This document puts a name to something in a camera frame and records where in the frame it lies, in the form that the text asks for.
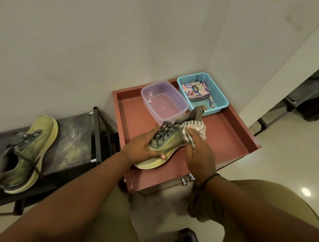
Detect person's right forearm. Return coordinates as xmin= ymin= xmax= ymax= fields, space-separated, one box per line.
xmin=199 ymin=173 xmax=319 ymax=242

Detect striped cleaning cloth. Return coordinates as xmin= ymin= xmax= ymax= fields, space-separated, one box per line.
xmin=172 ymin=106 xmax=207 ymax=150

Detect red-topped cabinet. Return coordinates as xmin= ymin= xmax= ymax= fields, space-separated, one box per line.
xmin=112 ymin=78 xmax=262 ymax=195

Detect floral patterned pouch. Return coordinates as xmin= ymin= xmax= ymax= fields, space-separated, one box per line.
xmin=181 ymin=81 xmax=215 ymax=109

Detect black shoe rack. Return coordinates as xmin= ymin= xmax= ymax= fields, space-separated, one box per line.
xmin=0 ymin=107 xmax=120 ymax=216

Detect person's left forearm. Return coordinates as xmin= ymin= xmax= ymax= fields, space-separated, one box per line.
xmin=0 ymin=151 xmax=131 ymax=242

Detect person's right hand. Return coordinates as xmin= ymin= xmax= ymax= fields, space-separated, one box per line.
xmin=185 ymin=128 xmax=217 ymax=184

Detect clear plastic container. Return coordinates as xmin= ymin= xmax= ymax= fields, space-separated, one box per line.
xmin=141 ymin=80 xmax=189 ymax=125

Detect person's olive trousers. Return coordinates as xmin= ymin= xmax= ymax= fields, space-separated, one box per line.
xmin=82 ymin=180 xmax=319 ymax=242

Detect black wrist band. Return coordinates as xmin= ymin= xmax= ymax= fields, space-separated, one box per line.
xmin=201 ymin=173 xmax=221 ymax=189

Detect silver cabinet handle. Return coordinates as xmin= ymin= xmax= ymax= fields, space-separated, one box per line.
xmin=181 ymin=173 xmax=196 ymax=186

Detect black shoe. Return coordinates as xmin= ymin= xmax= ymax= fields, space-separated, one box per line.
xmin=176 ymin=228 xmax=198 ymax=242

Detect blue plastic basket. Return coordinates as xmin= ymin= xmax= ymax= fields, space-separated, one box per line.
xmin=177 ymin=72 xmax=229 ymax=117

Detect black metal frame furniture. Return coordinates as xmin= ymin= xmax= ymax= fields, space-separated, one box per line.
xmin=254 ymin=70 xmax=319 ymax=136

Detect yellow-green running shoe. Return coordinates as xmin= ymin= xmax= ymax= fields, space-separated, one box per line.
xmin=0 ymin=115 xmax=59 ymax=194
xmin=135 ymin=121 xmax=190 ymax=170

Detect person's left hand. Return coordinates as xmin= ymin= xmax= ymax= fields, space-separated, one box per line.
xmin=120 ymin=125 xmax=166 ymax=166

